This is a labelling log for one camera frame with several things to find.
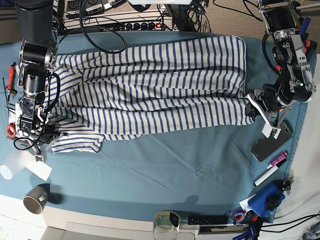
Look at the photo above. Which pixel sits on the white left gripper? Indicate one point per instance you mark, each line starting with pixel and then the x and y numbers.
pixel 271 128

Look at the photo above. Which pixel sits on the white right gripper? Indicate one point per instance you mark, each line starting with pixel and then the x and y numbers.
pixel 42 147

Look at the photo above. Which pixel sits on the blue white striped T-shirt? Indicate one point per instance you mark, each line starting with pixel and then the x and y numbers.
pixel 148 89

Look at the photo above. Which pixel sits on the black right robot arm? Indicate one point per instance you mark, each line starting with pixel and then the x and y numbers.
pixel 38 52

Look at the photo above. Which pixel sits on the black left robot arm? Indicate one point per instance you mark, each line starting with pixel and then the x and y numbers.
pixel 287 51

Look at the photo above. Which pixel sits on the translucent white plastic cup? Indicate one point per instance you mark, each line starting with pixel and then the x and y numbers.
pixel 15 163

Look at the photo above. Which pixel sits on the red tape roll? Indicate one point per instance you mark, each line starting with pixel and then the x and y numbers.
pixel 11 130

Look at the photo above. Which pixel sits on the smartphone in clear case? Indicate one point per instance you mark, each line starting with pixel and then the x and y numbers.
pixel 265 147

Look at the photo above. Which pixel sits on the grey metal mug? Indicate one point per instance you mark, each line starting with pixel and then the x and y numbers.
pixel 36 199

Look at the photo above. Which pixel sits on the pink marker pen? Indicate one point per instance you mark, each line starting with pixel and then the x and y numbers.
pixel 278 159

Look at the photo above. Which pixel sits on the white board marker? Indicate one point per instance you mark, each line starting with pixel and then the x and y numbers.
pixel 268 173

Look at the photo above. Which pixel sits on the blue table cloth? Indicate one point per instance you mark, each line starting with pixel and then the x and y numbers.
pixel 198 171

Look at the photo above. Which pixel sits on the blue clamp tool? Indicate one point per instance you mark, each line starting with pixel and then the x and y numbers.
pixel 267 199

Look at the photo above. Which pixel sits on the purple tape roll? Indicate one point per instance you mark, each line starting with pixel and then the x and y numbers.
pixel 238 217

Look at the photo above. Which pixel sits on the black remote control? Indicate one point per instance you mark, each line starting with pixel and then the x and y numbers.
pixel 207 220

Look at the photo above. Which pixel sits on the black power strip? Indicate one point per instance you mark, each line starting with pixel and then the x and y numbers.
pixel 134 26

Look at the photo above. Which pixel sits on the clear glass jar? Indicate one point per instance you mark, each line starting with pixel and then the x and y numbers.
pixel 166 225

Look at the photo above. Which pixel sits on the black cable tie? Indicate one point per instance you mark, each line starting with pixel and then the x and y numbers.
pixel 6 94

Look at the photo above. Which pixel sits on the red handled screwdriver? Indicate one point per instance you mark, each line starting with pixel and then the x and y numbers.
pixel 10 86

